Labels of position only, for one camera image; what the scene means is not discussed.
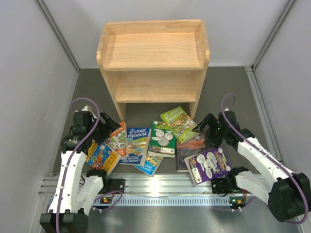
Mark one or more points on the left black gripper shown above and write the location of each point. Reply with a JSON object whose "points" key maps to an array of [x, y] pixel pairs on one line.
{"points": [[109, 126]]}

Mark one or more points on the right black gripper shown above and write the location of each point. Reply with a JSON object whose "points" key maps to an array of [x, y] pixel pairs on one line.
{"points": [[211, 120]]}

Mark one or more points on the orange 78-Storey Treehouse book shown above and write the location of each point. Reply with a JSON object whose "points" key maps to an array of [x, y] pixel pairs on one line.
{"points": [[118, 140]]}

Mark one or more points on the lime green 65-Storey Treehouse book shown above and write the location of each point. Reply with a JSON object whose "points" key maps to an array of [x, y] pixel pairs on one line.
{"points": [[180, 123]]}

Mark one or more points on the yellow 130-Storey Treehouse book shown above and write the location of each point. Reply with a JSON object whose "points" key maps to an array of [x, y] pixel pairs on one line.
{"points": [[103, 157]]}

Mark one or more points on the dark green 104-Storey Treehouse book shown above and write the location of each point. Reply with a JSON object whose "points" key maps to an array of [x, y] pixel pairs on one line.
{"points": [[162, 141]]}

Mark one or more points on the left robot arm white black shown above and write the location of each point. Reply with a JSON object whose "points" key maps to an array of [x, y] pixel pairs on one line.
{"points": [[71, 204]]}

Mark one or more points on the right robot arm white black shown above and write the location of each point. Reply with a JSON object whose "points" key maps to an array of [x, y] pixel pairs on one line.
{"points": [[286, 193]]}

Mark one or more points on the dark sunset cover book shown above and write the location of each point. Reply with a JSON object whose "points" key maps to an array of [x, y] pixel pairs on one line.
{"points": [[192, 147]]}

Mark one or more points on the blue 91-Storey Treehouse book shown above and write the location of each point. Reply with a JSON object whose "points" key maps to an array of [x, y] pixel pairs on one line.
{"points": [[138, 143]]}

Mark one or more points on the purple Treehouse book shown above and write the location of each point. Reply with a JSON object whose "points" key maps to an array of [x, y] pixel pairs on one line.
{"points": [[208, 165]]}

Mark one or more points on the blue 26-Storey Treehouse book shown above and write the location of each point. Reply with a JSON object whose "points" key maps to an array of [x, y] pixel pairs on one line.
{"points": [[150, 166]]}

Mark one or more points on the wooden two-tier bookshelf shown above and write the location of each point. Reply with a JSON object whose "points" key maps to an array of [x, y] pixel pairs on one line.
{"points": [[159, 61]]}

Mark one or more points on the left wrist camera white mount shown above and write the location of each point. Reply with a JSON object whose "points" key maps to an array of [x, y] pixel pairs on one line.
{"points": [[87, 108]]}

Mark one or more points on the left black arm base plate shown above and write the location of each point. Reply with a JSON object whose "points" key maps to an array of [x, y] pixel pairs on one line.
{"points": [[112, 185]]}

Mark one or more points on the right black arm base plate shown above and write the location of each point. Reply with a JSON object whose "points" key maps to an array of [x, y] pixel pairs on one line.
{"points": [[223, 187]]}

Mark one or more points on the aluminium mounting rail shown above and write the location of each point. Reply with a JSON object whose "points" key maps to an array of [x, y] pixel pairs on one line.
{"points": [[140, 185]]}

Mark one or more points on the slotted grey cable duct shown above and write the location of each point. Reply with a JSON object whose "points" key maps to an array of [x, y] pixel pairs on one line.
{"points": [[170, 201]]}

